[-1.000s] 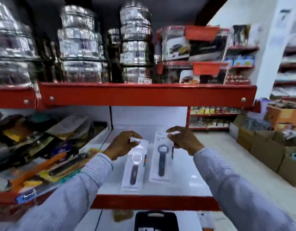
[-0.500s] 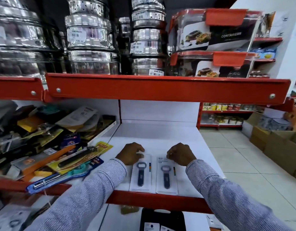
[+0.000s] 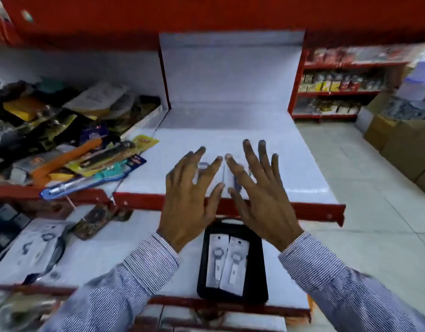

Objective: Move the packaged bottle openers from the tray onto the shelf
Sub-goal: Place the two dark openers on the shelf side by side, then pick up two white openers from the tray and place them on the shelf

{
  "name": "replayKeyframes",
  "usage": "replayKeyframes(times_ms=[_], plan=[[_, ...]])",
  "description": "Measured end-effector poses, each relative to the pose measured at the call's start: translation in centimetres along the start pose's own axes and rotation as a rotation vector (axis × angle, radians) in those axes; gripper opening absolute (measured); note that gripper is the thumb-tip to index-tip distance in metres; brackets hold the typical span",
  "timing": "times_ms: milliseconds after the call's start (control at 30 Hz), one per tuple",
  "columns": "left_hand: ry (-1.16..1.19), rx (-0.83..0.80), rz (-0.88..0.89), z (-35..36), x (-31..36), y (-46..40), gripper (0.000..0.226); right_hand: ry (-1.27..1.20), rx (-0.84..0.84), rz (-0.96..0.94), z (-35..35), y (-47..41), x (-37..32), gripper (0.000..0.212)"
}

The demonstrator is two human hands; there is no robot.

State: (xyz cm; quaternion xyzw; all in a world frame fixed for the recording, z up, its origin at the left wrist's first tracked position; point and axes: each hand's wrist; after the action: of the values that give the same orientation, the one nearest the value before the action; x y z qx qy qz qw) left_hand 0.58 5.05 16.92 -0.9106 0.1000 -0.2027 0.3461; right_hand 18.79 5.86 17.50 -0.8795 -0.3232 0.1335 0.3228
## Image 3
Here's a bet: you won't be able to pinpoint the pile of assorted tool packets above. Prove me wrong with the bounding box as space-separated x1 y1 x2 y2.
0 76 163 187

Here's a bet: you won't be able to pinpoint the white paper packet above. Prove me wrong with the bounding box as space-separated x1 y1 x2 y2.
63 81 130 112

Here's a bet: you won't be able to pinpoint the black plastic tray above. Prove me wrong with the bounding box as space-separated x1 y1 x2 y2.
196 219 269 304

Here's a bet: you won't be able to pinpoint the person's right hand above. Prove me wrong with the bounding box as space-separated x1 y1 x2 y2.
226 139 305 253

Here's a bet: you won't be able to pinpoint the person's left forearm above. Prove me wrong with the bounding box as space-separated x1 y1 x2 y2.
39 232 181 332

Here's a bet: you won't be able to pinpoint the person's left hand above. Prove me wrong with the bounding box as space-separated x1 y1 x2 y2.
157 147 225 254

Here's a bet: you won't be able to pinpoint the clear packet with blue tool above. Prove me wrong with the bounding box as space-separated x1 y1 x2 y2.
222 164 253 198

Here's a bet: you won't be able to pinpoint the orange handled tool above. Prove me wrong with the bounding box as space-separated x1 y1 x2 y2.
30 137 103 181

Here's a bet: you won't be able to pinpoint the red metal shelving unit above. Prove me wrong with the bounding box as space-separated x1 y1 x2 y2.
0 0 346 332

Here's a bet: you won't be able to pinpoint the camouflage patterned pouch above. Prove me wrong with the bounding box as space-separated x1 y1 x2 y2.
72 203 134 241

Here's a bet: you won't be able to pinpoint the person's right forearm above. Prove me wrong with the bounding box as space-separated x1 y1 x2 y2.
278 232 425 332

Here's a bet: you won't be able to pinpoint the white cardboard box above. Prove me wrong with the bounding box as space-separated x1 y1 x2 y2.
354 106 375 133

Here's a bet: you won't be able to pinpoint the white carded opener packet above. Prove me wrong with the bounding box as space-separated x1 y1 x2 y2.
221 236 248 296
205 234 231 289

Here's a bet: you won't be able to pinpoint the teal plastic tool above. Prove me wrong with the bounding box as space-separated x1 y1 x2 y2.
94 162 131 181

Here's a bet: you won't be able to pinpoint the blue carded silver tool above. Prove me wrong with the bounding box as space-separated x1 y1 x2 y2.
39 155 147 201

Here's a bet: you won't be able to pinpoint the brown cardboard box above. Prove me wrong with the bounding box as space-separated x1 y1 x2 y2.
379 119 425 182
363 114 400 152

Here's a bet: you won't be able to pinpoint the red rack with goods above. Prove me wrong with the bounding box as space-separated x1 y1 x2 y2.
289 45 412 122

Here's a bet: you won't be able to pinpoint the yellow carded black knife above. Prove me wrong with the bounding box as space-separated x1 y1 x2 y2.
65 135 160 177

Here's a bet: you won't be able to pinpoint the black boxed items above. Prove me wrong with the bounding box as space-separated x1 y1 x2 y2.
0 203 31 258

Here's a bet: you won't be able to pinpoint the blurred clear packets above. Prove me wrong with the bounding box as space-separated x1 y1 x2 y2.
0 290 62 332

